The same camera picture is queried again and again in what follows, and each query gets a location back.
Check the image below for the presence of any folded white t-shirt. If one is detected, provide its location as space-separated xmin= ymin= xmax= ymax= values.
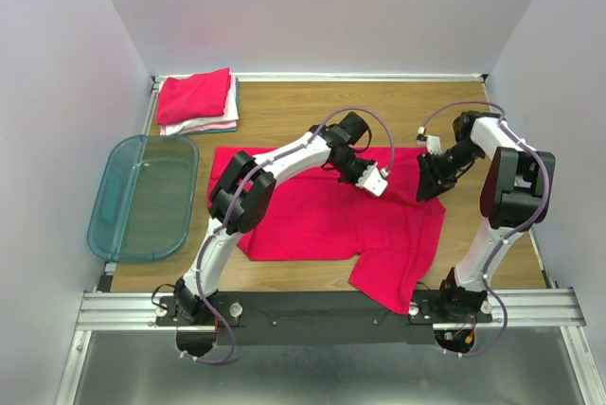
xmin=159 ymin=74 xmax=240 ymax=136

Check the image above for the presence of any aluminium frame rail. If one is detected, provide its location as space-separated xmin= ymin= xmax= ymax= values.
xmin=76 ymin=289 xmax=586 ymax=331

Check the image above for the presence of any metal lower shelf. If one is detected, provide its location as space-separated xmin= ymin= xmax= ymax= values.
xmin=59 ymin=328 xmax=584 ymax=404

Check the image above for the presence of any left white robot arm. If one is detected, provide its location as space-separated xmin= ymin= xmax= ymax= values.
xmin=173 ymin=108 xmax=395 ymax=325

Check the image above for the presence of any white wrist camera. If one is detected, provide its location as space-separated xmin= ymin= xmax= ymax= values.
xmin=416 ymin=126 xmax=442 ymax=155
xmin=355 ymin=165 xmax=388 ymax=197

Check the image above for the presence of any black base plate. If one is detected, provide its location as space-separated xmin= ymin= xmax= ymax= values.
xmin=155 ymin=290 xmax=493 ymax=347

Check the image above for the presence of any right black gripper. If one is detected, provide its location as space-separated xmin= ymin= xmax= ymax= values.
xmin=414 ymin=141 xmax=484 ymax=203

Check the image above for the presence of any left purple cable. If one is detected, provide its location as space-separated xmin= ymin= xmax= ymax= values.
xmin=193 ymin=108 xmax=397 ymax=311

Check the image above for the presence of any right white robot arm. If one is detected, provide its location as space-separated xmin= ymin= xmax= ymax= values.
xmin=417 ymin=111 xmax=556 ymax=322

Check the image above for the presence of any teal plastic bin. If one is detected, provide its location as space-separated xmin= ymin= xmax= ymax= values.
xmin=87 ymin=134 xmax=199 ymax=264

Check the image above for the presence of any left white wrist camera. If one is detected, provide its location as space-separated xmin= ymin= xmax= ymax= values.
xmin=355 ymin=165 xmax=388 ymax=197

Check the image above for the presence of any folded pink t-shirt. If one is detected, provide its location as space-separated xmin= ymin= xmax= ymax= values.
xmin=159 ymin=122 xmax=238 ymax=135

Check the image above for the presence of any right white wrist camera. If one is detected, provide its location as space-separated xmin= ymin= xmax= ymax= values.
xmin=416 ymin=126 xmax=442 ymax=155

